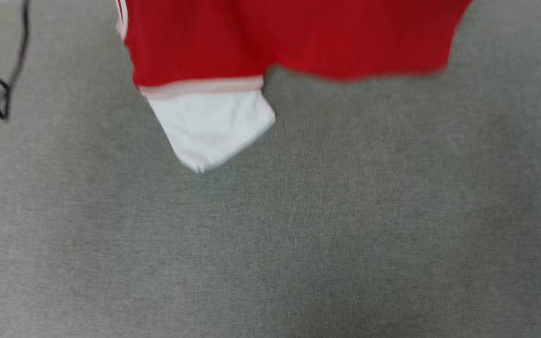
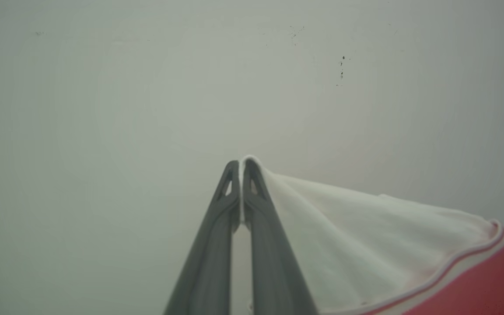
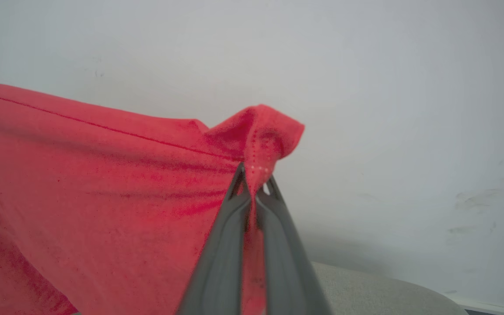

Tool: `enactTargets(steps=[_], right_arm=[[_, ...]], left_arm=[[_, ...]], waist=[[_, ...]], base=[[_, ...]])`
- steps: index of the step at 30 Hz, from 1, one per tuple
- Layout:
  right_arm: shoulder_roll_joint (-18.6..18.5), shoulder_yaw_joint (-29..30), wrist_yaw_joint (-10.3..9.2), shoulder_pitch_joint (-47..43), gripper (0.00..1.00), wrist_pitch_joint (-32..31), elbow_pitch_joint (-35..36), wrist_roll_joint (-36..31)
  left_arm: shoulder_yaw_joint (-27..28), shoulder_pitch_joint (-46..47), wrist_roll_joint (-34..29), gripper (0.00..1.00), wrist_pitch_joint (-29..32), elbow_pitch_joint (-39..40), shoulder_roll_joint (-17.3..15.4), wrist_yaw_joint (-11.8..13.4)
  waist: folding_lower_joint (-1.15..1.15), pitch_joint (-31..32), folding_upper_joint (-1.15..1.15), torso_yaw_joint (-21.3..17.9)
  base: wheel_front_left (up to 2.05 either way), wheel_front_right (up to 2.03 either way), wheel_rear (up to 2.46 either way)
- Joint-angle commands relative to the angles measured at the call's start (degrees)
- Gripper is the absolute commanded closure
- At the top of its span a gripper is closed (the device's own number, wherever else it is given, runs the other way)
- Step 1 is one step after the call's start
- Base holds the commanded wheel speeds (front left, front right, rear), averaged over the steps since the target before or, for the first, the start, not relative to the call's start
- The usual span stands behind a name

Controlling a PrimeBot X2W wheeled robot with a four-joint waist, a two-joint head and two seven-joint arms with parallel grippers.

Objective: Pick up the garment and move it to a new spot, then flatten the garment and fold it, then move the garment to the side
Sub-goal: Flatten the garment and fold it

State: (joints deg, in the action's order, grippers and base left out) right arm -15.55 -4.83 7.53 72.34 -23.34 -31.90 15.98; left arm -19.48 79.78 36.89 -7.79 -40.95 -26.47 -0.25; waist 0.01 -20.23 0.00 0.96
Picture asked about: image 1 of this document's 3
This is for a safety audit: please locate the red and white garment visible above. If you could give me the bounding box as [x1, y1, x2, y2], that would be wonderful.
[116, 0, 474, 174]

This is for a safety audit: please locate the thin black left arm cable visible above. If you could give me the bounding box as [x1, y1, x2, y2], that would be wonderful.
[0, 0, 31, 121]

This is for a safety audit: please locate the grey fabric sofa cushion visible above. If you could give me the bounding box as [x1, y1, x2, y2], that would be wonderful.
[0, 0, 541, 338]

